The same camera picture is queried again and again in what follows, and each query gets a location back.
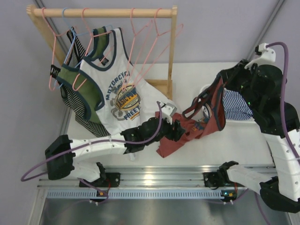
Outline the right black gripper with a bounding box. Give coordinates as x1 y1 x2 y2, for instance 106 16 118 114
220 59 260 111

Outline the red tank top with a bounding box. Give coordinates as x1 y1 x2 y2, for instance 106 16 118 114
156 75 226 158

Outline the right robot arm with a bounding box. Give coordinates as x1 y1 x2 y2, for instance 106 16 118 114
217 60 300 213

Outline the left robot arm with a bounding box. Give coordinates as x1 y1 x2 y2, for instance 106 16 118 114
45 117 185 186

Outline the white motorcycle print tank top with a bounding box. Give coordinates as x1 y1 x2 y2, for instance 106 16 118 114
79 28 173 151

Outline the green tank top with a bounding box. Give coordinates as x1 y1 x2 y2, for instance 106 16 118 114
57 26 113 124

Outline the black white striped tank top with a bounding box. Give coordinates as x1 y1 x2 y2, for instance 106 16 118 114
50 26 111 138

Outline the pink hanger with white top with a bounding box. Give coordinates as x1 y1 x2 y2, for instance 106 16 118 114
72 7 119 91

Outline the blue white striped garment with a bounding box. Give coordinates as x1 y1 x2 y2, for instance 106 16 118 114
221 90 254 122

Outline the white plastic laundry basket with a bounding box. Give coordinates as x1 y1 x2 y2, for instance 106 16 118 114
199 84 257 128

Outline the wooden clothes rack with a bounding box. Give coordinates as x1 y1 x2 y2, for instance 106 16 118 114
26 5 177 99

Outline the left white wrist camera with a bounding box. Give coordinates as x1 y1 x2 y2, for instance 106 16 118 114
157 101 177 125

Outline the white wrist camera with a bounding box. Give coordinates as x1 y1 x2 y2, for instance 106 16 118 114
157 101 177 125
244 43 276 69

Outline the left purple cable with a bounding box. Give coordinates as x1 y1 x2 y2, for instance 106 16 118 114
20 102 163 204

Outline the purple cable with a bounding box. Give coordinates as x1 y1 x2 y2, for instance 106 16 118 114
20 102 163 204
234 41 300 225

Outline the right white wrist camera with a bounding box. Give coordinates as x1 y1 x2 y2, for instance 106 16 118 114
244 43 276 69

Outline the aluminium mounting rail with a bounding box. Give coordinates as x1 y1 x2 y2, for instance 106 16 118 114
37 166 247 202

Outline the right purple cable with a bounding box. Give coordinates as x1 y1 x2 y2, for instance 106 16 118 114
234 41 300 225

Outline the blue wire hanger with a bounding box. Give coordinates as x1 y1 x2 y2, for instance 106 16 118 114
54 7 113 90

